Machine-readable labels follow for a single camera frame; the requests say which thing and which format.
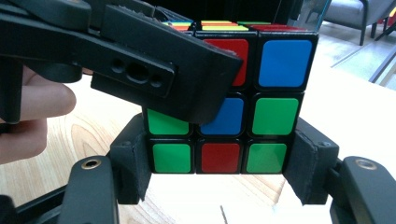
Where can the multicoloured puzzle cube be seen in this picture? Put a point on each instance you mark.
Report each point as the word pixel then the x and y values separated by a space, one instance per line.
pixel 274 115

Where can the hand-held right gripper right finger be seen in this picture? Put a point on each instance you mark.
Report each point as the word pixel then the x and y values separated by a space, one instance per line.
pixel 311 168

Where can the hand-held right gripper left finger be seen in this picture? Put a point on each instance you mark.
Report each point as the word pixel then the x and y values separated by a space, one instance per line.
pixel 130 168

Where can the grey chair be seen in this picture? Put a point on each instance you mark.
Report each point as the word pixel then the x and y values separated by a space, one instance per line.
pixel 348 9

